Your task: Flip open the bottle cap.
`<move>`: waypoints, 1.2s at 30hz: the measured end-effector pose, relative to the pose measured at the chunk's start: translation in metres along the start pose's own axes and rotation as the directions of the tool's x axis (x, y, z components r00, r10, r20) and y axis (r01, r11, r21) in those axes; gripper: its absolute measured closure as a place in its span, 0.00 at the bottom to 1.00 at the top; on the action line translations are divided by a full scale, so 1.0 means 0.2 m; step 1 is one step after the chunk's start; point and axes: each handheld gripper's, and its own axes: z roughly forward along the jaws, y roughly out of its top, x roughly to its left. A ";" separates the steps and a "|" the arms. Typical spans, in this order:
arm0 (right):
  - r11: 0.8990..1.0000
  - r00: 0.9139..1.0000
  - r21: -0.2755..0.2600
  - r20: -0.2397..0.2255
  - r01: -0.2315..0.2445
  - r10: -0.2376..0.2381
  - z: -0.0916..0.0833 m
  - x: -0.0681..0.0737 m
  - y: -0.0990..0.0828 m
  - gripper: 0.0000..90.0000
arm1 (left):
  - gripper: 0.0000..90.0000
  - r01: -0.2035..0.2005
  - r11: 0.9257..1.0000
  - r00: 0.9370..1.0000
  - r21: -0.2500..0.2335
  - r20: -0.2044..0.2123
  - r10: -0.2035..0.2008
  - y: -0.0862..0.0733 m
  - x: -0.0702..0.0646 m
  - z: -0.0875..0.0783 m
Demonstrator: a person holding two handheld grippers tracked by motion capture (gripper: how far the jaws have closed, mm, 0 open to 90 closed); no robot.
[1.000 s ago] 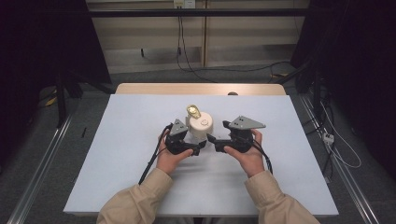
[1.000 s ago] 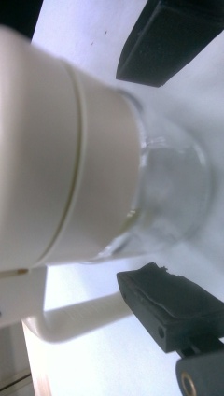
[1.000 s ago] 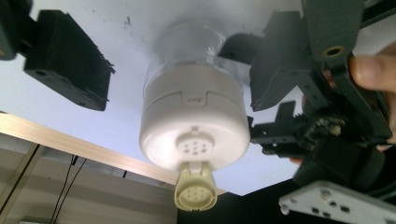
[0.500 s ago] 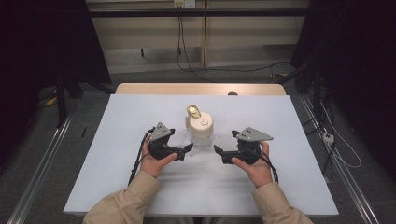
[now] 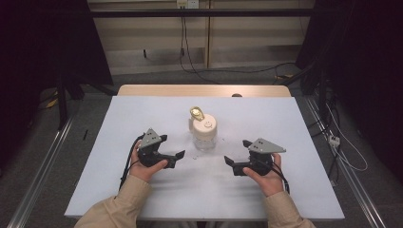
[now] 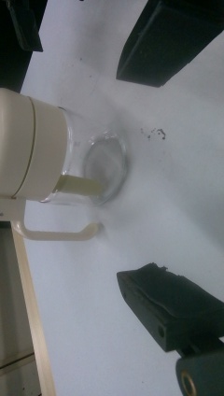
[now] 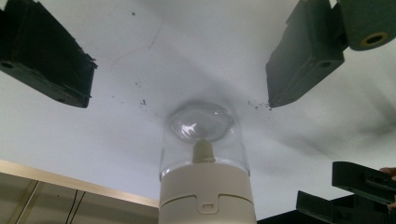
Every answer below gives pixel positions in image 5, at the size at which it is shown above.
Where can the white wall socket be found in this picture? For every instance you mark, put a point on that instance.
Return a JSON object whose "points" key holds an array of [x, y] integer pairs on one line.
{"points": [[187, 3]]}

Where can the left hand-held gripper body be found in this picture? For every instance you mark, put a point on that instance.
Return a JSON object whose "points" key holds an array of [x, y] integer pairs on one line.
{"points": [[151, 139]]}

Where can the yellow tape piece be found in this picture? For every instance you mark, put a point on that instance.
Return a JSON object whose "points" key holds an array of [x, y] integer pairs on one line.
{"points": [[52, 103]]}

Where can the white board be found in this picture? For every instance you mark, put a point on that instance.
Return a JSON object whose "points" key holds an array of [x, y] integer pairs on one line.
{"points": [[206, 190]]}

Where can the wooden table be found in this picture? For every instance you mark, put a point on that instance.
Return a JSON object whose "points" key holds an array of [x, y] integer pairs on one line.
{"points": [[174, 90]]}

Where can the person's left hand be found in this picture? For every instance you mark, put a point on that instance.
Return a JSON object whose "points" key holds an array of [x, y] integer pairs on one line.
{"points": [[144, 172]]}

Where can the person's right hand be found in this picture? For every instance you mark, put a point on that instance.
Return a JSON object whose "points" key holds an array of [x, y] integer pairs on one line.
{"points": [[269, 183]]}

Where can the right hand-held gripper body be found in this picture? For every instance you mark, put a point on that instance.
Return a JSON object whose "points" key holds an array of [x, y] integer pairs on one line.
{"points": [[266, 146]]}

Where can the black metal stand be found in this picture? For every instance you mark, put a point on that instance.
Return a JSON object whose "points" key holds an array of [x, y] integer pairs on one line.
{"points": [[62, 101]]}

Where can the aluminium floor rail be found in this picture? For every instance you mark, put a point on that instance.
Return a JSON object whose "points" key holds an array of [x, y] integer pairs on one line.
{"points": [[348, 177], [41, 174]]}

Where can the small black stick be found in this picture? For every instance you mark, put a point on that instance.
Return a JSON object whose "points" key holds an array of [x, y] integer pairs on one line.
{"points": [[85, 134]]}

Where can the black horizontal bar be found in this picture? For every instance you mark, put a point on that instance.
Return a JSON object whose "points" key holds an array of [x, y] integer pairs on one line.
{"points": [[196, 12]]}

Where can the clear bottle with cream lid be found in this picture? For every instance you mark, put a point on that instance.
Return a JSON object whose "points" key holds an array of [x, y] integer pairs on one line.
{"points": [[205, 129]]}

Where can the white power strip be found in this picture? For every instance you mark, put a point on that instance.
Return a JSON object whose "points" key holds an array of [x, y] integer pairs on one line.
{"points": [[334, 141]]}

